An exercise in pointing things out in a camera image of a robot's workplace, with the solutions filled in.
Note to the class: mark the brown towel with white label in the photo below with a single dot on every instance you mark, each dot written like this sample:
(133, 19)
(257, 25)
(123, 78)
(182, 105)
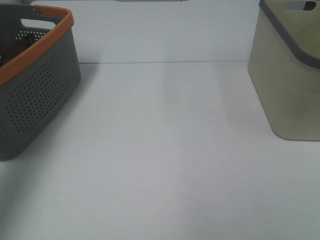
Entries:
(17, 48)

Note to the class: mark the grey perforated basket orange rim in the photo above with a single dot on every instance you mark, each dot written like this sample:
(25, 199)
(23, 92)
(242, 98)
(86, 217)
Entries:
(36, 84)

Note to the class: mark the beige basket grey rim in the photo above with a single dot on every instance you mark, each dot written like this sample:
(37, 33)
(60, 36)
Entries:
(284, 67)

